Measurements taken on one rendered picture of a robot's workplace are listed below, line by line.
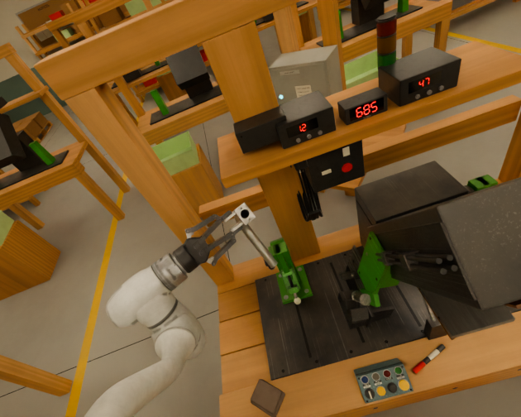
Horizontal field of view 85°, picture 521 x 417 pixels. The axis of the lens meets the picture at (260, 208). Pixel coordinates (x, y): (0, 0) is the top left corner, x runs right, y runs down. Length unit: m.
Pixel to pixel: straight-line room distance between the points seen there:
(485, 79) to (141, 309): 1.08
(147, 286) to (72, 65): 0.57
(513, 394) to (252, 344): 1.41
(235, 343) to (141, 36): 1.09
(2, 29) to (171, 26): 10.85
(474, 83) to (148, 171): 0.96
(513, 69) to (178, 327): 1.11
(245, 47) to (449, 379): 1.11
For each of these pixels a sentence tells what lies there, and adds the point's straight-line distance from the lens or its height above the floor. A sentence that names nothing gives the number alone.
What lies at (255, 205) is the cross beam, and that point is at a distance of 1.19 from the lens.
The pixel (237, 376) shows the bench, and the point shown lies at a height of 0.88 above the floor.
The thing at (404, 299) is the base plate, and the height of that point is 0.90.
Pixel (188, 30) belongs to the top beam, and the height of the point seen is 1.88.
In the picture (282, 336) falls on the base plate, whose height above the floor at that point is 0.90.
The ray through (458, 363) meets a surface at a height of 0.90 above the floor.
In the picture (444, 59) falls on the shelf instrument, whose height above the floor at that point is 1.62.
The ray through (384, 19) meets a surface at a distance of 0.95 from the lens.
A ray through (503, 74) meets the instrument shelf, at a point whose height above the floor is 1.54.
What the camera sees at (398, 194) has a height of 1.24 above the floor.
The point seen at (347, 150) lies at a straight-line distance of 0.89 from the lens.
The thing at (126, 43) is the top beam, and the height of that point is 1.91.
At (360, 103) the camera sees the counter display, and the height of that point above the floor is 1.59.
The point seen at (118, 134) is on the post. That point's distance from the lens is 0.93.
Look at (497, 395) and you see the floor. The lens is 2.12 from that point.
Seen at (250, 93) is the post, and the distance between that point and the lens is 0.85.
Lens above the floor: 2.00
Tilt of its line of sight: 42 degrees down
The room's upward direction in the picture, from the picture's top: 24 degrees counter-clockwise
